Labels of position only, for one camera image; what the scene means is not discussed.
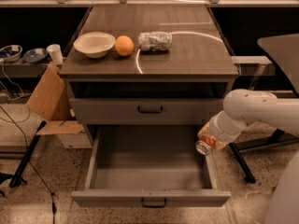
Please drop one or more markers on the blue white bowl left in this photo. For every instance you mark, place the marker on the blue white bowl left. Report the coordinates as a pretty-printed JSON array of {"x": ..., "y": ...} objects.
[{"x": 11, "y": 53}]

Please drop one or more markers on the black tripod leg left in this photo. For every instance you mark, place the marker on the black tripod leg left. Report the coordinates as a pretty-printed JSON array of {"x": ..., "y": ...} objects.
[{"x": 17, "y": 179}]

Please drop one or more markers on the black stand leg right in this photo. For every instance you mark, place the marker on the black stand leg right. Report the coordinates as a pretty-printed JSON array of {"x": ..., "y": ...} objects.
[{"x": 249, "y": 177}]

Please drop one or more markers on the orange fruit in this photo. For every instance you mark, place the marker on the orange fruit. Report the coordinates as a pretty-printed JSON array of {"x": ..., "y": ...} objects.
[{"x": 124, "y": 45}]

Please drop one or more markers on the white paper cup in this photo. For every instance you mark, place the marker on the white paper cup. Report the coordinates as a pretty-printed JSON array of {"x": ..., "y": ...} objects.
[{"x": 54, "y": 50}]

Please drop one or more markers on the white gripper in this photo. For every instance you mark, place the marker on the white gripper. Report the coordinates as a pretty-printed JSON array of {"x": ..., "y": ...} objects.
[{"x": 220, "y": 131}]

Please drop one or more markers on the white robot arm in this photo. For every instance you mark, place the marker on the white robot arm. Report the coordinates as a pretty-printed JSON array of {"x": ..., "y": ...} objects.
[{"x": 242, "y": 110}]

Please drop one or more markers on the blue bowl with label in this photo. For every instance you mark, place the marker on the blue bowl with label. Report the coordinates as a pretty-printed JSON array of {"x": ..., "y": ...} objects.
[{"x": 35, "y": 56}]

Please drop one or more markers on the open middle drawer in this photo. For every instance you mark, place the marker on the open middle drawer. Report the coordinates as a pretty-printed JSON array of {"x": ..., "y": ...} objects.
[{"x": 151, "y": 167}]

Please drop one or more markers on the brown cardboard box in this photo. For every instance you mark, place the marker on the brown cardboard box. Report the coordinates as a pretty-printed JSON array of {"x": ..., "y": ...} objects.
[{"x": 50, "y": 101}]

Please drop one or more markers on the closed top drawer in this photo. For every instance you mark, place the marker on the closed top drawer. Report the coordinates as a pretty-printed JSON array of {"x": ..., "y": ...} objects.
[{"x": 143, "y": 111}]

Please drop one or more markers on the green white crushed can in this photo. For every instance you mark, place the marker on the green white crushed can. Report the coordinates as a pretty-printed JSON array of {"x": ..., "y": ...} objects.
[{"x": 155, "y": 41}]

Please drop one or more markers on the grey drawer cabinet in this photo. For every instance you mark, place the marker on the grey drawer cabinet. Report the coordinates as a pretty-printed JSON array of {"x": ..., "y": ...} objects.
[{"x": 198, "y": 65}]

